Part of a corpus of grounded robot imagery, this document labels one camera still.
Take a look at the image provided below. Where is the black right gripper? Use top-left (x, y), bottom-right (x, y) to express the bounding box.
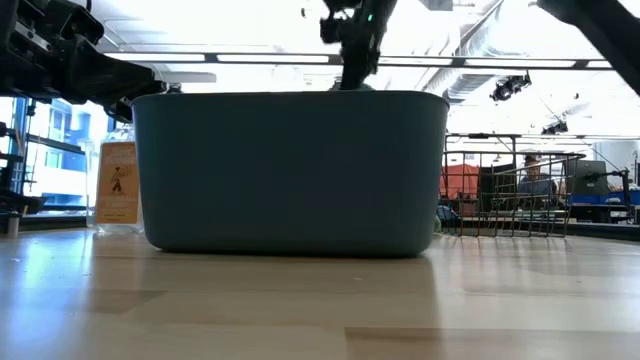
top-left (319, 0), bottom-right (399, 91)

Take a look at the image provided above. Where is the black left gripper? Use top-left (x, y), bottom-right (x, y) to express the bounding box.
top-left (0, 0), bottom-right (167, 123)

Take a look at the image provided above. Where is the dark teal plastic basket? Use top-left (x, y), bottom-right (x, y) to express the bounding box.
top-left (131, 89), bottom-right (451, 259)

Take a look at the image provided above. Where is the spray bottle with orange label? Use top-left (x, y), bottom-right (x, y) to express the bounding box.
top-left (85, 122), bottom-right (145, 235)

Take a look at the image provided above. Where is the long ceiling light bar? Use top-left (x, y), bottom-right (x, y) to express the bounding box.
top-left (102, 51), bottom-right (614, 70)

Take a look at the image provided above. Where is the black ceiling track light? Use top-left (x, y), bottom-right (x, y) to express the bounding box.
top-left (489, 72), bottom-right (533, 103)
top-left (541, 119), bottom-right (570, 136)

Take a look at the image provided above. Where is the red orange box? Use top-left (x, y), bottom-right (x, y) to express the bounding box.
top-left (439, 163), bottom-right (481, 201)

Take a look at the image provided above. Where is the person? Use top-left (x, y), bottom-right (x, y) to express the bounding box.
top-left (517, 153), bottom-right (559, 199)

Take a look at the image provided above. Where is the dark grey monitor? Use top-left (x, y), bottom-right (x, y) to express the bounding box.
top-left (574, 159), bottom-right (609, 197)

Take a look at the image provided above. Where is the blue table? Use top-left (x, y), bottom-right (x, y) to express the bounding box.
top-left (569, 189), bottom-right (640, 207)

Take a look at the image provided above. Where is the black overhead rail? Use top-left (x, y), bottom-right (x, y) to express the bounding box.
top-left (443, 131), bottom-right (640, 142)

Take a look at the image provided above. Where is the metal wire basket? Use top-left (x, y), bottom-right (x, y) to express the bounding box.
top-left (438, 149), bottom-right (587, 239)

